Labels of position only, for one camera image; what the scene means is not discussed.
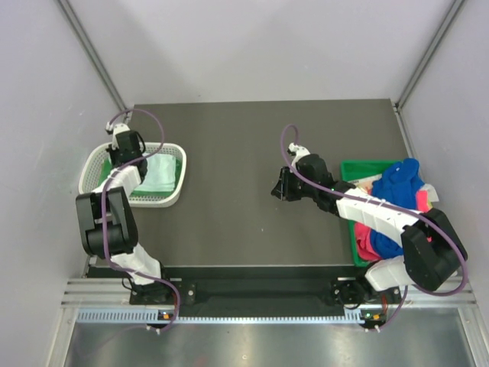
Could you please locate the pink red towel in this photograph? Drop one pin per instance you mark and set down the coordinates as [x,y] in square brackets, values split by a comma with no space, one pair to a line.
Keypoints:
[364,241]

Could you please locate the slotted grey cable duct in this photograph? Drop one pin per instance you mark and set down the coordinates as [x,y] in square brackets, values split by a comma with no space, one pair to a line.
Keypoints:
[157,317]

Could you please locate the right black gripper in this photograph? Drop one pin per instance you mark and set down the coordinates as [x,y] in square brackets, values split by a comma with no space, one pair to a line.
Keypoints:
[283,189]

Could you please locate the green plastic bin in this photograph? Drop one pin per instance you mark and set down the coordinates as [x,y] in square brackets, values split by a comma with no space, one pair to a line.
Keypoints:
[352,170]

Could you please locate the aluminium frame rail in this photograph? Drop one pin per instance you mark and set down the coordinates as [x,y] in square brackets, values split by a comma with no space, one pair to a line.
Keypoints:
[108,292]

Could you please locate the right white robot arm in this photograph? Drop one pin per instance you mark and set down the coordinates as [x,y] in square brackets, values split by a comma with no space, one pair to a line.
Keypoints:
[432,251]

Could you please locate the white perforated plastic basket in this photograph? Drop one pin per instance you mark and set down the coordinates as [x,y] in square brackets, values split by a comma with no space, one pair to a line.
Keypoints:
[159,193]

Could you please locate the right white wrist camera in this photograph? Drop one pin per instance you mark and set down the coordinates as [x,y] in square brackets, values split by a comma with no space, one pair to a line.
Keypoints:
[297,152]

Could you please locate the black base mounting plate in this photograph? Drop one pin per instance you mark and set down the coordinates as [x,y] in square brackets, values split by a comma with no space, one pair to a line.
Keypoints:
[274,291]

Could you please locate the blue towel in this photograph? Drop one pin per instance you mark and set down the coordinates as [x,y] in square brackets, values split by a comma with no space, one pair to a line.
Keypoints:
[398,185]

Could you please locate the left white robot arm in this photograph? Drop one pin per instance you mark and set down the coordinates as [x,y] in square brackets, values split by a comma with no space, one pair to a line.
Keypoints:
[107,225]

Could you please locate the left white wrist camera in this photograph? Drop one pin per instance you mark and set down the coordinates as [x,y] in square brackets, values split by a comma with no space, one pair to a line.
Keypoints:
[115,128]

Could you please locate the white mint towel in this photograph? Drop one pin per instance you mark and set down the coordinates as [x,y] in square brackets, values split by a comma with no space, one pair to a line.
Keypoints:
[161,174]

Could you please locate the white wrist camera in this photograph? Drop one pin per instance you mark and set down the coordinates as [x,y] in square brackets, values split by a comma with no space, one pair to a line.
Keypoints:
[297,152]
[115,128]

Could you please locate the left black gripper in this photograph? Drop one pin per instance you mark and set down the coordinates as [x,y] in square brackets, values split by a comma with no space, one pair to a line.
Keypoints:
[113,152]

